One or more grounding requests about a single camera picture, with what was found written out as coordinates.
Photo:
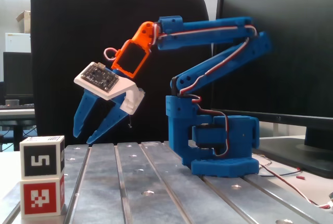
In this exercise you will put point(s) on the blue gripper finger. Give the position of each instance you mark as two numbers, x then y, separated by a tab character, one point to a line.
112	120
83	115

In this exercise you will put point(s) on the dark keyboard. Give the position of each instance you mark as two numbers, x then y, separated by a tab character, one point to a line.
15	106

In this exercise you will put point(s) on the black Dell computer monitor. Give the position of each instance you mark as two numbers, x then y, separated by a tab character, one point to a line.
286	52

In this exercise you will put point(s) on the brown cardboard box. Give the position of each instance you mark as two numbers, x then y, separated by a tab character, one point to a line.
24	20

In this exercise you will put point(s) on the black camera circuit board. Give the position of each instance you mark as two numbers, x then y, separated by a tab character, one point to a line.
99	77

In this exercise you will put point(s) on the white cabinet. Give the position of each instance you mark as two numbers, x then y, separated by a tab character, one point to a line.
18	42

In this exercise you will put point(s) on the red cube with white marker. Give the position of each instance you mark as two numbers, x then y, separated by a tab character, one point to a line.
39	198

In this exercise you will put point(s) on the grey office desk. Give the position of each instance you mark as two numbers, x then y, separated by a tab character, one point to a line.
15	113

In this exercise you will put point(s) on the black office chair backrest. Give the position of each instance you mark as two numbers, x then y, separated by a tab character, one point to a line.
78	26

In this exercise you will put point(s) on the blue and orange robot arm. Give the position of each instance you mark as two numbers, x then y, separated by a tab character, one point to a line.
208	39

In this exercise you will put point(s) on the small black background monitor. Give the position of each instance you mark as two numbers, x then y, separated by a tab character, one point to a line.
18	73

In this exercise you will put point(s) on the aluminium slotted base plate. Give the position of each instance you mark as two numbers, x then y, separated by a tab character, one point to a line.
156	195

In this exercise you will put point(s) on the black cube with white marker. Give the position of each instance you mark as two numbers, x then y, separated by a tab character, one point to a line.
39	160

